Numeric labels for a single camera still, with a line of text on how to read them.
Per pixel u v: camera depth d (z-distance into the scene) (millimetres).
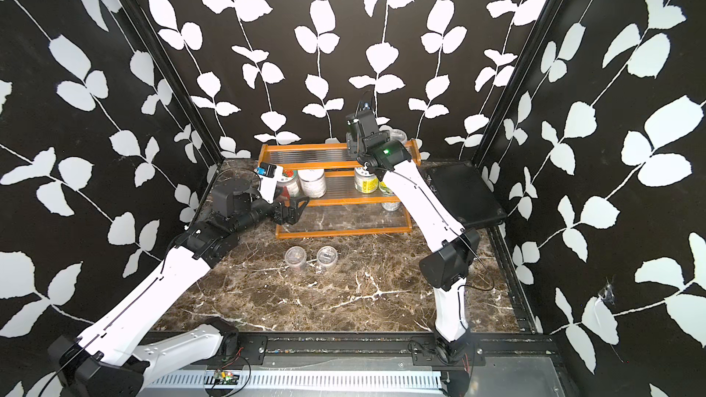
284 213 635
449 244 473
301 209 675
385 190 904
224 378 703
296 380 701
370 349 750
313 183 836
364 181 864
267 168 603
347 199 882
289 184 822
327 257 859
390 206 1007
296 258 860
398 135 814
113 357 397
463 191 701
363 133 571
